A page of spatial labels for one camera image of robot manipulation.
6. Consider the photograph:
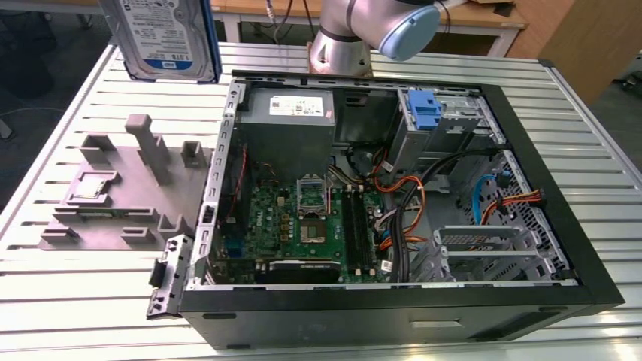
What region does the orange power wire black plug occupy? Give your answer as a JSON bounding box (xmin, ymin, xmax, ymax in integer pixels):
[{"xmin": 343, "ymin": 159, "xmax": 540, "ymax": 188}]
[{"xmin": 481, "ymin": 190, "xmax": 548, "ymax": 226}]

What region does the hard disk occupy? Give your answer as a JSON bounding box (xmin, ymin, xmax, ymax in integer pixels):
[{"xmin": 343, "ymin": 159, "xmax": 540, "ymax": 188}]
[{"xmin": 98, "ymin": 0, "xmax": 222, "ymax": 84}]

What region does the metal socket cover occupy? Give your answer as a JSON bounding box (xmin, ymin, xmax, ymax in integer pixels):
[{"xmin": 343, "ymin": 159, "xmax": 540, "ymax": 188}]
[{"xmin": 297, "ymin": 174, "xmax": 333, "ymax": 220}]

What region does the grey power supply unit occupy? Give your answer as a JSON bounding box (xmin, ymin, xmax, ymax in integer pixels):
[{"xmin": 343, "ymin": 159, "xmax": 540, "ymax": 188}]
[{"xmin": 234, "ymin": 88, "xmax": 338, "ymax": 182}]

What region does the CPU socket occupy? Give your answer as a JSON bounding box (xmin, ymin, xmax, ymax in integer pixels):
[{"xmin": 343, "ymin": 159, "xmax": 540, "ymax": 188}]
[{"xmin": 298, "ymin": 217, "xmax": 334, "ymax": 246}]

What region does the black RAM slot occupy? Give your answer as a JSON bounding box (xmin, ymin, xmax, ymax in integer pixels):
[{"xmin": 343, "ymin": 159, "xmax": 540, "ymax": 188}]
[
  {"xmin": 355, "ymin": 184, "xmax": 378, "ymax": 276},
  {"xmin": 343, "ymin": 184, "xmax": 362, "ymax": 276}
]

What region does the green motherboard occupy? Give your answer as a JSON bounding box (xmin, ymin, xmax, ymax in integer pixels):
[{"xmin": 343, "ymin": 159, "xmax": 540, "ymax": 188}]
[{"xmin": 209, "ymin": 179, "xmax": 398, "ymax": 286}]

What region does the black graphics card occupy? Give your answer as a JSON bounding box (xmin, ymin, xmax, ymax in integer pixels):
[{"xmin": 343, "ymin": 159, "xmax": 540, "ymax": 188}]
[{"xmin": 253, "ymin": 258, "xmax": 343, "ymax": 285}]

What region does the blue drive latch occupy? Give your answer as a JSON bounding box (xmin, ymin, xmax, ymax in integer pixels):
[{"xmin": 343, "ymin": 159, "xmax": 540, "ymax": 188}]
[{"xmin": 407, "ymin": 89, "xmax": 443, "ymax": 132}]

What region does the metal optical drive cage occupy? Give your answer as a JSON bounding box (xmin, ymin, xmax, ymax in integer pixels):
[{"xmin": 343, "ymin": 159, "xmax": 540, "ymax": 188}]
[{"xmin": 390, "ymin": 86, "xmax": 506, "ymax": 177}]

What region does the black PC case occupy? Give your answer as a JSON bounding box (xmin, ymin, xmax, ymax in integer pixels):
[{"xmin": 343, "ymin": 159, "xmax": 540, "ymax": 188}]
[{"xmin": 178, "ymin": 69, "xmax": 626, "ymax": 349}]

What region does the grey parts rack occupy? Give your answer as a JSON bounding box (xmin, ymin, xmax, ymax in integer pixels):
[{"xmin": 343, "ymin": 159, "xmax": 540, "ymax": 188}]
[{"xmin": 39, "ymin": 112, "xmax": 215, "ymax": 252}]

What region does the green RAM stick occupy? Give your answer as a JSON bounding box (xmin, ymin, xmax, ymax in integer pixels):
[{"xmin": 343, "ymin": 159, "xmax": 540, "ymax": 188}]
[{"xmin": 75, "ymin": 209, "xmax": 132, "ymax": 220}]

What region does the silver CPU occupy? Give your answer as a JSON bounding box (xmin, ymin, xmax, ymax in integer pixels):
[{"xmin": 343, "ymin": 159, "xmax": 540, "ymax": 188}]
[{"xmin": 74, "ymin": 179, "xmax": 107, "ymax": 199}]

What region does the yellow black power wire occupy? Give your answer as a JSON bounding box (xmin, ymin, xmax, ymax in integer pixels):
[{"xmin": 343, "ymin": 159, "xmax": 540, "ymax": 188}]
[{"xmin": 329, "ymin": 165, "xmax": 366, "ymax": 187}]

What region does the thin red black wire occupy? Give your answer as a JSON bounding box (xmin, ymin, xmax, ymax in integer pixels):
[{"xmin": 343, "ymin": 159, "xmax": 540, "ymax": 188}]
[{"xmin": 225, "ymin": 142, "xmax": 251, "ymax": 223}]

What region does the orange yellow wire bundle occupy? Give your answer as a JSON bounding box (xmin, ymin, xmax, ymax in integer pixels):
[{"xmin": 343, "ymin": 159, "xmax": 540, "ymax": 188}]
[{"xmin": 371, "ymin": 148, "xmax": 429, "ymax": 252}]

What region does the black cable bundle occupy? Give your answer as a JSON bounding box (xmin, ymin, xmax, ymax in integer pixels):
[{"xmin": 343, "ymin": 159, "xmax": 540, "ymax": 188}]
[{"xmin": 389, "ymin": 147, "xmax": 505, "ymax": 284}]

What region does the blue data wire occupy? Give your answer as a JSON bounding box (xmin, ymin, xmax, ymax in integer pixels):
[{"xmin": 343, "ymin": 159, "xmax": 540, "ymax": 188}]
[{"xmin": 470, "ymin": 171, "xmax": 513, "ymax": 226}]

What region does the grey hinged card bracket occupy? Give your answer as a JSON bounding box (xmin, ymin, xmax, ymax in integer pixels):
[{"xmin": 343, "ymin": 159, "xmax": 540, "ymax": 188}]
[{"xmin": 144, "ymin": 232, "xmax": 198, "ymax": 320}]

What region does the wooden desk white frame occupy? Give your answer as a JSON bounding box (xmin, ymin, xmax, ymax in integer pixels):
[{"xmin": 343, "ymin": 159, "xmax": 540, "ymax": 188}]
[{"xmin": 210, "ymin": 0, "xmax": 532, "ymax": 58}]

